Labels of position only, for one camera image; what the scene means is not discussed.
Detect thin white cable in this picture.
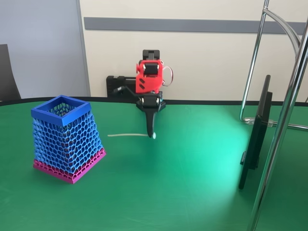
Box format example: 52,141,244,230
107,132,157,140

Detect blue magenta lattice basket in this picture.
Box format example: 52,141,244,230
30,95,107,185

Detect black plastic case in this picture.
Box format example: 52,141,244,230
106,75,138,98

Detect clear plastic clip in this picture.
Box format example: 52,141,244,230
244,116,276,128

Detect black flat monitor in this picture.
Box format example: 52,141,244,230
238,75,273,191

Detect thin chrome bent tube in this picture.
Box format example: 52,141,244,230
239,0,308,131

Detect thick chrome pole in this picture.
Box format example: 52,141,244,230
246,23,308,231

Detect dark chair backrest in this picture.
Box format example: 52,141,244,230
0,44,22,102

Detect curved chrome brace tube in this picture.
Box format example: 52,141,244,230
263,7,302,48

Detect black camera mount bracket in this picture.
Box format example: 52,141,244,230
113,85,143,103

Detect white red servo wires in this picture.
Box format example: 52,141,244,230
161,65,174,87

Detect grey wall rail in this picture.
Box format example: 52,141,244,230
83,16,307,35

